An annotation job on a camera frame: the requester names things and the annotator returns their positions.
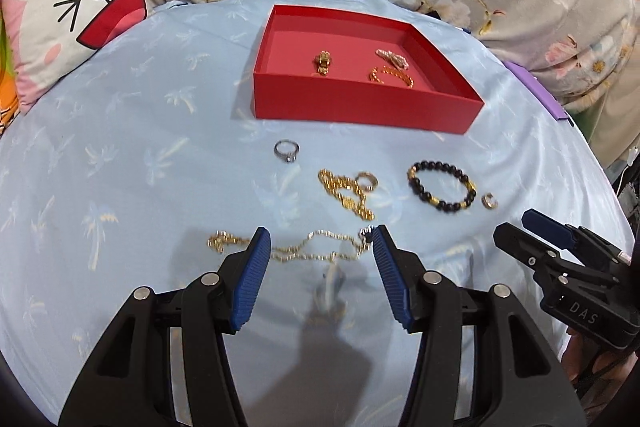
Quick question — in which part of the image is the light blue palm bedsheet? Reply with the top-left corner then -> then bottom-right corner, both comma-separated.
1,0 -> 634,426

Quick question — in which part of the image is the pearl bracelet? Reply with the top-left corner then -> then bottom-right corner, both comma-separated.
374,48 -> 410,72

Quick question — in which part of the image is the gold wrist watch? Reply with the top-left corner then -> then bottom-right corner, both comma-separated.
314,50 -> 332,76

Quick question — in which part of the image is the colourful cartoon blanket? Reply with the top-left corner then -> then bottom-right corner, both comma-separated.
0,22 -> 20,135

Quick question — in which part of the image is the gold coin chain bracelet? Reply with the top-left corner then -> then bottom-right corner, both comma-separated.
316,168 -> 377,223

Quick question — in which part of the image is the red jewelry box tray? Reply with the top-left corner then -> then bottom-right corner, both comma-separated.
253,5 -> 484,134

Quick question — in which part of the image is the small gold hoop earring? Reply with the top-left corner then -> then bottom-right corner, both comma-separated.
355,171 -> 378,193

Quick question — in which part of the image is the silver ring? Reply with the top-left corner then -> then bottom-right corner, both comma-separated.
272,138 -> 302,164

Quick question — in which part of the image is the gold clover pendant necklace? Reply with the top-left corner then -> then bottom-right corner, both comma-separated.
206,225 -> 377,264

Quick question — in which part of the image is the pink cat face pillow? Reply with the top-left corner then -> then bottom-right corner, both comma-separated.
1,0 -> 148,113

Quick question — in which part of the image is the person right hand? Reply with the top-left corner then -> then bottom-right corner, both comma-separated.
561,327 -> 638,426

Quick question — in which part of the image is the black bead bracelet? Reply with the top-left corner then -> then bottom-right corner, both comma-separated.
406,159 -> 478,214

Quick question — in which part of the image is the purple notebook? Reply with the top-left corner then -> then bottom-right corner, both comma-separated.
503,61 -> 575,127

